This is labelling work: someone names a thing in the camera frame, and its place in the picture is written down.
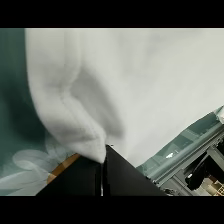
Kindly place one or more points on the white shirt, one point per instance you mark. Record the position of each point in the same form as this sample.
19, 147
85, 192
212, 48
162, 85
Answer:
133, 86

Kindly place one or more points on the silver frame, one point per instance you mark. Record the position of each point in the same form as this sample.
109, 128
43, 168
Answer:
186, 153

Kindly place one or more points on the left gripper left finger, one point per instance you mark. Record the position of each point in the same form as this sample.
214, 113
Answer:
80, 180

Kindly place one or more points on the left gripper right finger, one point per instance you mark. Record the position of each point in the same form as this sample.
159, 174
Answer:
130, 178

